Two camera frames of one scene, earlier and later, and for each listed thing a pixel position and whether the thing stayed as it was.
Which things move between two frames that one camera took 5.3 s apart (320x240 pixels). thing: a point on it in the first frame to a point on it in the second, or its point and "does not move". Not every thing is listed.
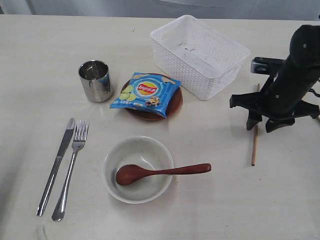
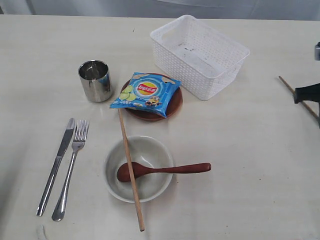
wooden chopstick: x=255 y=138 to x=133 y=182
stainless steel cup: x=95 y=77 does not move
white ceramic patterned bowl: x=141 y=151 does not move
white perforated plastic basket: x=204 y=59 does not move
